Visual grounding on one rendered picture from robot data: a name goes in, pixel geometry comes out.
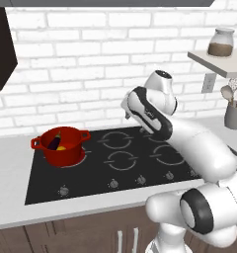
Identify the metal whisk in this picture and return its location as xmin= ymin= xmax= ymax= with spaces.
xmin=228 ymin=77 xmax=237 ymax=100

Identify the wooden spoon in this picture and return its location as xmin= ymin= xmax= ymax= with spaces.
xmin=220 ymin=84 xmax=236 ymax=109

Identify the pale wall shelf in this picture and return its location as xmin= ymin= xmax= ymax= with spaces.
xmin=187 ymin=49 xmax=237 ymax=79

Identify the brown cupboard door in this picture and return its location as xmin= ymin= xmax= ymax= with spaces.
xmin=125 ymin=206 xmax=163 ymax=253
xmin=0 ymin=226 xmax=27 ymax=253
xmin=52 ymin=211 xmax=128 ymax=253
xmin=24 ymin=220 xmax=56 ymax=253

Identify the glass jar with brown filling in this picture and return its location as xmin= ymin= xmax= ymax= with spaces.
xmin=206 ymin=27 xmax=236 ymax=58

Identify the dark wall cupboard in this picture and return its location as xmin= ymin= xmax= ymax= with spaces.
xmin=0 ymin=0 xmax=19 ymax=94

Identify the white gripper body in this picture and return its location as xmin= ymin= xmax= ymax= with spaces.
xmin=120 ymin=92 xmax=137 ymax=121

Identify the grey utensil pot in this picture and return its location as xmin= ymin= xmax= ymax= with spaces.
xmin=223 ymin=102 xmax=237 ymax=130

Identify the white wall socket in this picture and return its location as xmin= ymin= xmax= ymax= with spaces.
xmin=201 ymin=72 xmax=217 ymax=94

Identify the purple eggplant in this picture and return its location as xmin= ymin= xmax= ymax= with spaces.
xmin=45 ymin=130 xmax=63 ymax=151

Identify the red pot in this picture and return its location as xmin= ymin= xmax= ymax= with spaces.
xmin=31 ymin=126 xmax=92 ymax=168

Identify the black hob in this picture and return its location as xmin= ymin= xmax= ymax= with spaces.
xmin=24 ymin=126 xmax=207 ymax=206

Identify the white cupboard handle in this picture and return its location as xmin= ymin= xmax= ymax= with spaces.
xmin=117 ymin=230 xmax=123 ymax=253
xmin=132 ymin=226 xmax=140 ymax=253

